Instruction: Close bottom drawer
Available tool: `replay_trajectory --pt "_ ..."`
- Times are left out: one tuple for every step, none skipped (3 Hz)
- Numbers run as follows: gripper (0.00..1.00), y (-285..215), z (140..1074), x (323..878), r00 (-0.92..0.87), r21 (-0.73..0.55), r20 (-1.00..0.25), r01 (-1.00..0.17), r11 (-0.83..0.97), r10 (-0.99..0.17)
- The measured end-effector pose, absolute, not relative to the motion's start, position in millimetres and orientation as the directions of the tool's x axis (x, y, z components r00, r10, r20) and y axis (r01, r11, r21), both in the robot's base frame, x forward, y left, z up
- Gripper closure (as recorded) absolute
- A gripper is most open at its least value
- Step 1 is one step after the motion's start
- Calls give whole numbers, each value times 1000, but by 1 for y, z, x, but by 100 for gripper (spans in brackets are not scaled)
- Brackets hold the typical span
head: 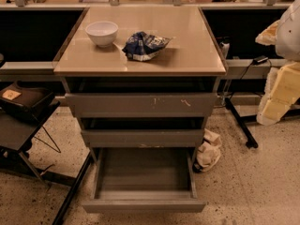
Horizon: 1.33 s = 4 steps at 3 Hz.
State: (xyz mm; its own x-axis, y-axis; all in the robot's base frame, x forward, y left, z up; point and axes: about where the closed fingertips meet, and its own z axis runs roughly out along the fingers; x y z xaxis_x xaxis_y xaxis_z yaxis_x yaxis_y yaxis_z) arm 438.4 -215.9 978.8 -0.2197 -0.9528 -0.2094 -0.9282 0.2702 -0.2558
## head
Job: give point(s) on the grey drawer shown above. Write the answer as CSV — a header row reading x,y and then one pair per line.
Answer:
x,y
144,180
142,97
143,132

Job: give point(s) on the white bowl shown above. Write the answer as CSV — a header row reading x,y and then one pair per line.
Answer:
x,y
103,33

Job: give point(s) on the black floor bar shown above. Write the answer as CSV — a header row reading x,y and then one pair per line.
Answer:
x,y
59,219

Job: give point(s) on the grey bottom drawer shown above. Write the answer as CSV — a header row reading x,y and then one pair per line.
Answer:
x,y
144,180

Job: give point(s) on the crumpled blue chip bag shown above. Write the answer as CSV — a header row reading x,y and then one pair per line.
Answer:
x,y
143,47

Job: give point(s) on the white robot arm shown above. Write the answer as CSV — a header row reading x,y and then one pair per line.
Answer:
x,y
284,34

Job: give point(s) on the grey top drawer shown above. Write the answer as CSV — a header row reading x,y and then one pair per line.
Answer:
x,y
142,97

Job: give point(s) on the black power adapter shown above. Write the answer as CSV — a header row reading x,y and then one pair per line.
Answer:
x,y
259,60

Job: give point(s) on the black table leg stand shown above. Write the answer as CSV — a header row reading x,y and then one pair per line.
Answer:
x,y
243,120

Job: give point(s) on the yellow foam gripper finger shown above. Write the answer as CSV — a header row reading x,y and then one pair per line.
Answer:
x,y
281,91

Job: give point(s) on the beige top drawer cabinet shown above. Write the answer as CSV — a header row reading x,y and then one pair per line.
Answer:
x,y
192,50

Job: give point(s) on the grey middle drawer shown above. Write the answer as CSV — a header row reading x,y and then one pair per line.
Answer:
x,y
143,132

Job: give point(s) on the black tray with label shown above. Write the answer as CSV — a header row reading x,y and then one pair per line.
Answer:
x,y
25,103

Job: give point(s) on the crumpled beige cloth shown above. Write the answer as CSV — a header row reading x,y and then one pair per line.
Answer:
x,y
208,154

